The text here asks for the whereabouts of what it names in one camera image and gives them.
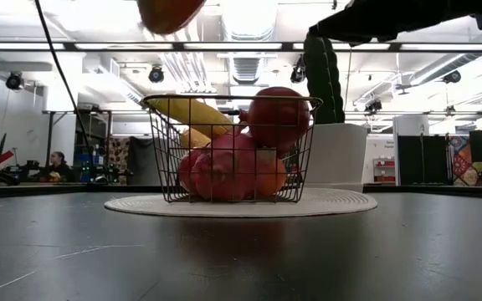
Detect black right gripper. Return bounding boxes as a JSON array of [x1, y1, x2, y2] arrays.
[[306, 0, 397, 45]]

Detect red toy apple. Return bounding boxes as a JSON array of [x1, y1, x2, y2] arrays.
[[246, 86, 311, 154]]

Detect orange toy fruit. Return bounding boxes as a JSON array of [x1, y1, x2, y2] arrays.
[[261, 156, 288, 198]]

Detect yellow toy banana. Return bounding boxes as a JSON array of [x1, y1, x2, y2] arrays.
[[149, 96, 234, 137]]

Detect red yellow toy mango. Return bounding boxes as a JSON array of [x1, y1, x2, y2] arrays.
[[136, 0, 207, 36]]

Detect pink toy dragon fruit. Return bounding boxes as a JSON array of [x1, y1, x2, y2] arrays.
[[190, 131, 268, 202]]

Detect green cactus plant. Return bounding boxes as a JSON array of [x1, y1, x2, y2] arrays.
[[302, 35, 346, 125]]

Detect black overhead beam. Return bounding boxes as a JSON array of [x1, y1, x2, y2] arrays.
[[0, 40, 482, 54]]

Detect white hexagonal plant pot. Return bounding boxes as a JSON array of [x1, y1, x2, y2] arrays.
[[303, 122, 369, 194]]

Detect black partition panel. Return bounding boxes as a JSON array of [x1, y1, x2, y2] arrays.
[[397, 134, 450, 186]]

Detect colourful patchwork quilt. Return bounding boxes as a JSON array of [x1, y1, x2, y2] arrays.
[[449, 135, 482, 187]]

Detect white round plate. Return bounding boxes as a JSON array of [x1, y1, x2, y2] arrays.
[[104, 186, 378, 219]]

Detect black table mat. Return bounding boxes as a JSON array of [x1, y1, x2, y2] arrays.
[[0, 191, 482, 301]]

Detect patterned fabric panel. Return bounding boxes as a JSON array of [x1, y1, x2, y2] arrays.
[[109, 136, 131, 185]]

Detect black metal shelf rack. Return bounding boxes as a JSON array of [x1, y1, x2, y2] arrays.
[[42, 109, 113, 185]]

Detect person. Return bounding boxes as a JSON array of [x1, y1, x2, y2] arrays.
[[42, 150, 75, 183]]

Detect silver ceiling duct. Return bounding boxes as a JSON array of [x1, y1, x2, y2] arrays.
[[219, 0, 279, 85]]

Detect black wire basket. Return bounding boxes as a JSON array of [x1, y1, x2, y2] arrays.
[[140, 94, 324, 205]]

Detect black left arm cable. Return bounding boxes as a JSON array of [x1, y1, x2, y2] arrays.
[[33, 0, 96, 181]]

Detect black aluminium table frame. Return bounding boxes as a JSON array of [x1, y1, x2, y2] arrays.
[[0, 182, 482, 200]]

